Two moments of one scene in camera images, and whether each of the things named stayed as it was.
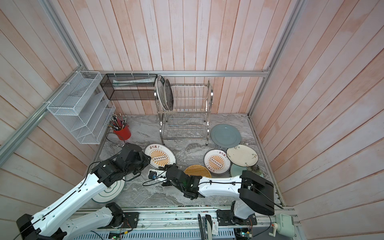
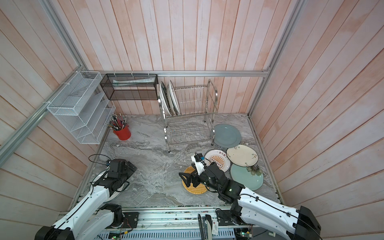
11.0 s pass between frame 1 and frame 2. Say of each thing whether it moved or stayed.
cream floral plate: stayed
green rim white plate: moved
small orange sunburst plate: stayed
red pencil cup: stayed
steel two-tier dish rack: moved
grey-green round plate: stayed
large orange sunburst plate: moved
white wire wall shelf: stayed
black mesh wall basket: stayed
